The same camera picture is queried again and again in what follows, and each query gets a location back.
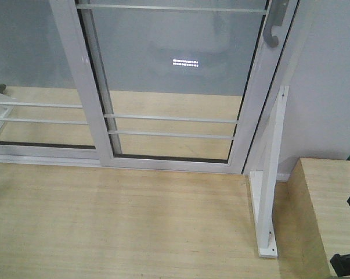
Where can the grey metal door handle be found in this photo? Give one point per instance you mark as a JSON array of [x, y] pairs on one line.
[[275, 18]]

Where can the white framed sliding glass door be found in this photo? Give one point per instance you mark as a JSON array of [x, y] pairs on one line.
[[181, 84]]

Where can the white fixed glass door panel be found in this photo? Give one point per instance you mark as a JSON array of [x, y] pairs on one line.
[[49, 103]]

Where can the light wooden block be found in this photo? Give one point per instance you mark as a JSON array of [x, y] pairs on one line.
[[318, 190]]

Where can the white wooden support bracket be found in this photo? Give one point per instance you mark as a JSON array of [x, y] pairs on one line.
[[263, 177]]

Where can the white outer door frame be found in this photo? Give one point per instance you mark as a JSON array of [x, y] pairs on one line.
[[279, 80]]

